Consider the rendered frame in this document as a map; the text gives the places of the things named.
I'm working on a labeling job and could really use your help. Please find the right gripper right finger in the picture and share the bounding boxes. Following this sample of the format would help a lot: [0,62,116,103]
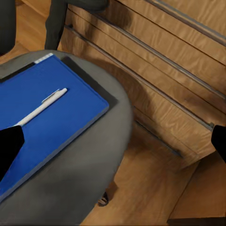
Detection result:
[211,125,226,163]

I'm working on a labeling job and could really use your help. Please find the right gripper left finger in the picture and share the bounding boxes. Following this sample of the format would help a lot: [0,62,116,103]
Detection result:
[0,125,24,182]

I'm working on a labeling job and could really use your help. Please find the pen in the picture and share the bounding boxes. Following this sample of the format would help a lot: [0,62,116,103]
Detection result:
[14,88,67,127]

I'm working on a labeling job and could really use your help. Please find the swivel chair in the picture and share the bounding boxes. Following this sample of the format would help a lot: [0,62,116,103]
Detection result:
[0,0,133,226]

